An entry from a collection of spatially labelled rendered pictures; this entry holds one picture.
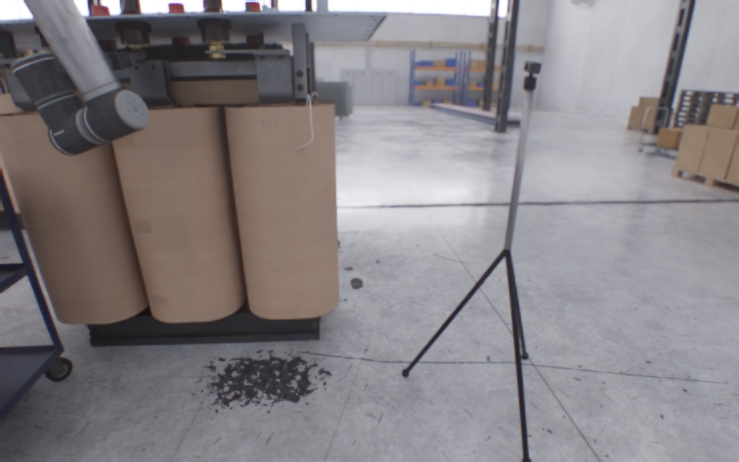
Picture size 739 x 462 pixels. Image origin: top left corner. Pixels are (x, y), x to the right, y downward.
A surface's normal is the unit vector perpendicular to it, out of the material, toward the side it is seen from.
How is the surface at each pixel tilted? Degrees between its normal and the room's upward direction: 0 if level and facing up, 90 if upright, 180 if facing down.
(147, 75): 90
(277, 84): 90
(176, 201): 90
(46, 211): 90
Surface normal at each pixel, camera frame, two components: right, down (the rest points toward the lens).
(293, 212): 0.09, 0.36
